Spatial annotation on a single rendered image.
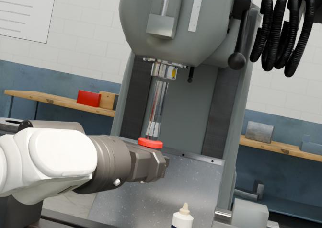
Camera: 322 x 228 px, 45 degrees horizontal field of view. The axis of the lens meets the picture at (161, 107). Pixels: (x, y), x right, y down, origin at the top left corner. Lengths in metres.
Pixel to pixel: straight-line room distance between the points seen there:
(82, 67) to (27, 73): 0.78
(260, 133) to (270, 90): 0.74
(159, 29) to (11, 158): 0.29
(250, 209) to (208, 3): 0.36
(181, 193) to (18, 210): 0.45
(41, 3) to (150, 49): 4.99
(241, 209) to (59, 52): 4.82
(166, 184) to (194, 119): 0.20
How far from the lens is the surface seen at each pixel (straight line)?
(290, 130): 4.99
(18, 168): 0.47
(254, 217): 0.72
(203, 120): 1.09
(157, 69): 0.70
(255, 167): 5.00
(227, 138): 1.09
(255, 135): 4.42
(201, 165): 1.08
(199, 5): 0.64
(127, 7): 0.67
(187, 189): 1.06
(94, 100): 4.56
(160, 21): 0.60
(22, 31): 5.66
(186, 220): 0.78
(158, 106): 0.71
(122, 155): 0.60
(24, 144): 0.47
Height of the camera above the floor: 1.26
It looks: 3 degrees down
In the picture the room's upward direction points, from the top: 11 degrees clockwise
